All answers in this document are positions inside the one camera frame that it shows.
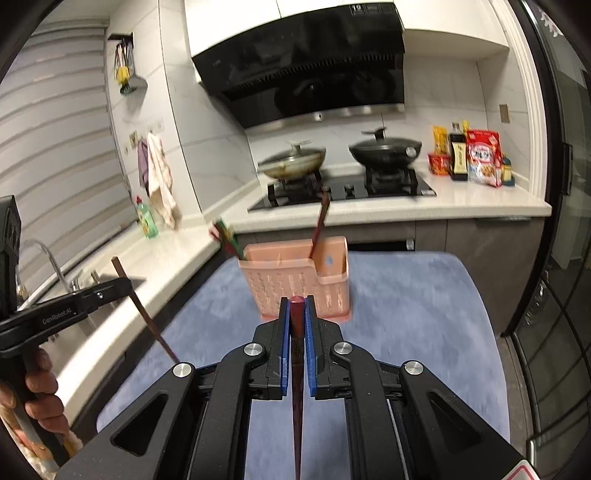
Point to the black range hood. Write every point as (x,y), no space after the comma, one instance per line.
(314,69)

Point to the purple hanging cloth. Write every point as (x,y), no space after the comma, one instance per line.
(143,164)

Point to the blue fluffy mat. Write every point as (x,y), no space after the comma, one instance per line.
(415,314)

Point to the red round tub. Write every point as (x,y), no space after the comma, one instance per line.
(438,165)

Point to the pink plastic utensil holder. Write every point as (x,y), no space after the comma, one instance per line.
(295,281)

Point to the grey window blinds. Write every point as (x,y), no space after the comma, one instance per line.
(69,152)

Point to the yellow seasoning packet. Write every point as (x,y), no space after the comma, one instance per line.
(440,138)

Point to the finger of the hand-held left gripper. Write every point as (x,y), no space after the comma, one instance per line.
(104,295)

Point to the person's left hand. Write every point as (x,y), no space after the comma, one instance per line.
(44,374)

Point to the green dish soap bottle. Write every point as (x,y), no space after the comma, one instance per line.
(147,222)

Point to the steel wok with lid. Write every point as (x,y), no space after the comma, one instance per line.
(291,166)

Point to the black framed glass door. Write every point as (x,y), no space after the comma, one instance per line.
(558,230)

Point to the black gas stove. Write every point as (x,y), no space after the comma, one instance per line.
(351,190)

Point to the green chopstick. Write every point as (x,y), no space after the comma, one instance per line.
(226,232)

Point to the brown wall switch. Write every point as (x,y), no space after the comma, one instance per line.
(504,113)

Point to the dark soy sauce bottle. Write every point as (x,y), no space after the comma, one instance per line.
(458,159)

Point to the white pink hanging towel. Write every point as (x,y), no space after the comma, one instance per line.
(161,180)

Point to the hanging kitchen utensils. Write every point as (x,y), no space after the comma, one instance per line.
(129,81)

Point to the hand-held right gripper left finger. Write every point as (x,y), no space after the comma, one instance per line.
(282,355)

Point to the chrome kitchen faucet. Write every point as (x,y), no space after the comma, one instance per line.
(48,261)

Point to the red printed snack bag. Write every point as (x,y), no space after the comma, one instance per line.
(484,159)

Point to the black wok with lid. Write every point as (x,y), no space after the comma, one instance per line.
(385,151)

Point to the small yellow blue-capped bottle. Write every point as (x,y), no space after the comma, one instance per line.
(507,174)

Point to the grey base cabinet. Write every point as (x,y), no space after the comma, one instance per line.
(485,240)

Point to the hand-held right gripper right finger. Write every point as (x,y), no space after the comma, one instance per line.
(310,355)

